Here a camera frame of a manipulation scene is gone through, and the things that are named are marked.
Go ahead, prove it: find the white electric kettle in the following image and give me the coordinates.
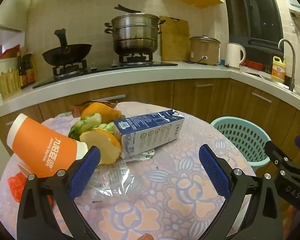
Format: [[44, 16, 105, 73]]
[[226, 43, 247, 69]]

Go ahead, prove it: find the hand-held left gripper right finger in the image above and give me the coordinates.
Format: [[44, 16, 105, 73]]
[[198, 144, 283, 240]]

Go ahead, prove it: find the black wok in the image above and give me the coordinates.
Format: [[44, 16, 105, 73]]
[[42, 29, 92, 67]]

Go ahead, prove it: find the black gas stove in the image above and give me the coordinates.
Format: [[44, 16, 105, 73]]
[[32, 52, 178, 89]]

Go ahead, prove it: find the yellow woven basket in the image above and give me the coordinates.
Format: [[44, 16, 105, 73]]
[[0, 69, 22, 98]]

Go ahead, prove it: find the steel steamer pot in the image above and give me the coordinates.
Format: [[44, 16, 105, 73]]
[[104, 4, 163, 55]]

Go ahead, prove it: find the white wall shelf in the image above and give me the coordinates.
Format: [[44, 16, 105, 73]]
[[0, 22, 23, 64]]

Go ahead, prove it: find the cut pumpkin piece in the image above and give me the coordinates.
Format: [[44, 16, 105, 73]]
[[79, 129, 122, 165]]

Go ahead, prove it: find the orange paper cup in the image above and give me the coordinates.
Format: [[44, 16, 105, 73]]
[[7, 113, 88, 178]]

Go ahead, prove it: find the teal plastic basket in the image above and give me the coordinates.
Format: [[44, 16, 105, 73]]
[[210, 116, 272, 168]]

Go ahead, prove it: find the white dotted paper sheet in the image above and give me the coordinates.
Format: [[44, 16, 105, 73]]
[[122, 149, 155, 163]]

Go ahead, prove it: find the torn orange cardboard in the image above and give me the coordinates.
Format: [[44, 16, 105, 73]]
[[70, 101, 118, 117]]

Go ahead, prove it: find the wooden cutting board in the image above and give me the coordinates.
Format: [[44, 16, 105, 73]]
[[159, 16, 190, 62]]

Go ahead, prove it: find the green bok choy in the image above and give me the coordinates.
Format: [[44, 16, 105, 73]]
[[97, 122, 115, 134], [69, 113, 102, 140]]

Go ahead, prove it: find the blue milk carton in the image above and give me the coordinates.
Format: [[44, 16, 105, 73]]
[[114, 109, 185, 159]]

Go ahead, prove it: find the steel faucet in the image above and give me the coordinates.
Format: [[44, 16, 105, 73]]
[[278, 39, 297, 92]]

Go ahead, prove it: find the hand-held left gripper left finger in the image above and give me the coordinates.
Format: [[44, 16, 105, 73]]
[[17, 146, 102, 240]]

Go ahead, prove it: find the clear plastic bag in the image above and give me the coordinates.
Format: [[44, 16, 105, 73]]
[[90, 160, 135, 200]]

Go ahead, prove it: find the beige rice cooker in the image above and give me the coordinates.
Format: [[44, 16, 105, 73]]
[[189, 35, 221, 65]]

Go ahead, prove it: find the dark window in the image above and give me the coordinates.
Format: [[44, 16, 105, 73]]
[[221, 0, 284, 53]]

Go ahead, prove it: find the dark sauce bottle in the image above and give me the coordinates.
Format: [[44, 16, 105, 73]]
[[25, 53, 37, 84], [17, 52, 28, 88]]

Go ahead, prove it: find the yellow detergent bottle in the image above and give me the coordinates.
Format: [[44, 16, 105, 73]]
[[271, 56, 287, 82]]

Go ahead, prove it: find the wooden kitchen cabinet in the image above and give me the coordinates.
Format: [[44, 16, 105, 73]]
[[0, 77, 300, 160]]

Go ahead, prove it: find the red container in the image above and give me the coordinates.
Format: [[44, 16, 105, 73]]
[[242, 59, 264, 71]]

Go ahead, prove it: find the orange pumpkin wedge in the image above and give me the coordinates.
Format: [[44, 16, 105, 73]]
[[80, 102, 122, 125]]

